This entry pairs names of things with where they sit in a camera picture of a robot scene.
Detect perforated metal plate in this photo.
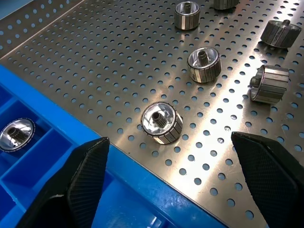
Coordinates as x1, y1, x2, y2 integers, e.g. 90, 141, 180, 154
0, 0, 304, 228

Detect metal motor rotor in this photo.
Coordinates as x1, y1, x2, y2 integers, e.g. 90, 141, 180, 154
0, 118, 36, 152
174, 0, 200, 31
187, 47, 222, 84
140, 102, 184, 145
249, 64, 290, 105
213, 0, 240, 10
260, 19, 300, 50

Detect blue plastic table cover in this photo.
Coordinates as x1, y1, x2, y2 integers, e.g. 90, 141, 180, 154
0, 0, 42, 21

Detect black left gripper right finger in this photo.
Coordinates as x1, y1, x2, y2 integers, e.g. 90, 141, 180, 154
231, 131, 304, 228

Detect blue compartment tray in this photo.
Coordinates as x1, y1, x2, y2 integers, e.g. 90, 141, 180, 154
0, 63, 221, 228

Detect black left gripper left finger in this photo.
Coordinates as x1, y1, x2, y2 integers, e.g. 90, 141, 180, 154
17, 136, 111, 228

